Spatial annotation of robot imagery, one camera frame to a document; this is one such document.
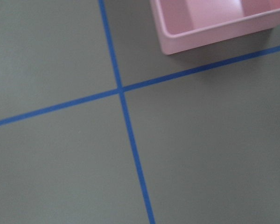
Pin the pink plastic bin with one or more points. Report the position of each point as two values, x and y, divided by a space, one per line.
187 24

